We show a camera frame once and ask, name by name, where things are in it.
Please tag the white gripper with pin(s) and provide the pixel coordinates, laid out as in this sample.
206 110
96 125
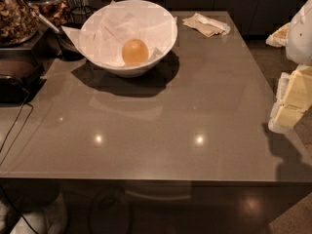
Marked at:
301 36

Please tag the orange fruit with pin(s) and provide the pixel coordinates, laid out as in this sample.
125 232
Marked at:
134 52

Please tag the white bowl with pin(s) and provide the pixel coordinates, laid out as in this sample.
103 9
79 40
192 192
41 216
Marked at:
130 69

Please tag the dark small bowl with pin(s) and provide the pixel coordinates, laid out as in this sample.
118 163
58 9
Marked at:
68 50

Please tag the folded beige napkin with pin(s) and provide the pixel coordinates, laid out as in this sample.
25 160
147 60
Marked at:
207 26

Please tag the white paper liner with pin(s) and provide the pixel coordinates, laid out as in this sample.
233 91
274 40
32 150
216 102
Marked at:
107 33

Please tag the white object under table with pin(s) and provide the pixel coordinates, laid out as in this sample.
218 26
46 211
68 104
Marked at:
50 219

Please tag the dark box appliance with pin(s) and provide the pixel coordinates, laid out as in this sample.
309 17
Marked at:
21 76

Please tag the glass jar of snacks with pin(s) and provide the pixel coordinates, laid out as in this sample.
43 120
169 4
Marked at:
17 23

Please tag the white utensil handle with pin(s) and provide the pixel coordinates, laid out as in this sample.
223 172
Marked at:
45 21

